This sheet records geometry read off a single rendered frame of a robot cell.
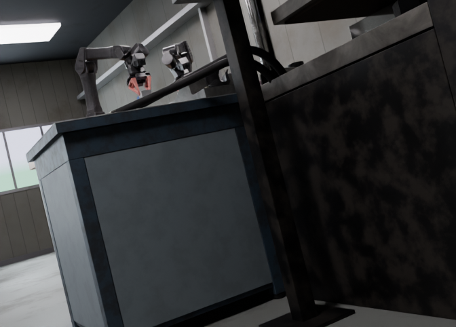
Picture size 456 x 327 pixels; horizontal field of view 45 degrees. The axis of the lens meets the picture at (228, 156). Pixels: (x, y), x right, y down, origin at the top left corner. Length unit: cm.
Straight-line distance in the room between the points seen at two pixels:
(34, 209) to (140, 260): 732
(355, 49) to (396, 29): 16
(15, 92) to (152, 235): 766
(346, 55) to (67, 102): 823
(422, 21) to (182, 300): 118
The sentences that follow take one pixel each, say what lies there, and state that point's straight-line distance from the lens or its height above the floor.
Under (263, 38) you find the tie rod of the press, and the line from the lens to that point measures 203.
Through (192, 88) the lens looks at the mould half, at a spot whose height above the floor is 89.
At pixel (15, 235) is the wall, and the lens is 909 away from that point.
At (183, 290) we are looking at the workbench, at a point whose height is 15.
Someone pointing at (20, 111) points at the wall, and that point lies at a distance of 937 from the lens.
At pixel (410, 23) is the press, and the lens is 145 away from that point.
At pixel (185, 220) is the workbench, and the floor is 38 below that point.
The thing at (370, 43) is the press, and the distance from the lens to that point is 155.
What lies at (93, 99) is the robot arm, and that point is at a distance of 274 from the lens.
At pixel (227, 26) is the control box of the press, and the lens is 176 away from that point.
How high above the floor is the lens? 50
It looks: 2 degrees up
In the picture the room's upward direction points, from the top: 14 degrees counter-clockwise
